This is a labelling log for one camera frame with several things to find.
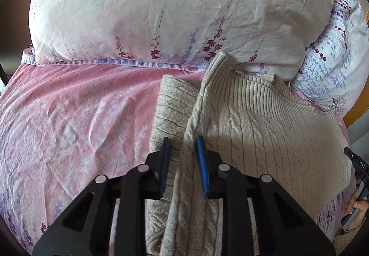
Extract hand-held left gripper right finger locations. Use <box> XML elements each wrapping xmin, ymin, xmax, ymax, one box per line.
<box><xmin>195</xmin><ymin>136</ymin><xmax>336</xmax><ymax>256</ymax></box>

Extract pale pink floral pillow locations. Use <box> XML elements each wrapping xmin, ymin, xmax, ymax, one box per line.
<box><xmin>21</xmin><ymin>0</ymin><xmax>338</xmax><ymax>76</ymax></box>

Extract person's right hand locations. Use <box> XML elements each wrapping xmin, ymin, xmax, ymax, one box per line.
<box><xmin>345</xmin><ymin>199</ymin><xmax>369</xmax><ymax>232</ymax></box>

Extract beige cable-knit sweater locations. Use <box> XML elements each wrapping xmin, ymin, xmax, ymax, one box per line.
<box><xmin>145</xmin><ymin>51</ymin><xmax>357</xmax><ymax>256</ymax></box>

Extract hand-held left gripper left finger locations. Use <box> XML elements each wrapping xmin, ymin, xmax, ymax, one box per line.
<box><xmin>32</xmin><ymin>136</ymin><xmax>173</xmax><ymax>256</ymax></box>

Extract white lavender print pillow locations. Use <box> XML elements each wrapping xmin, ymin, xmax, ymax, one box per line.
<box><xmin>289</xmin><ymin>0</ymin><xmax>369</xmax><ymax>117</ymax></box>

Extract pink floral bed sheet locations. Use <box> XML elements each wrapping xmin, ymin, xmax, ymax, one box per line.
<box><xmin>0</xmin><ymin>60</ymin><xmax>359</xmax><ymax>256</ymax></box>

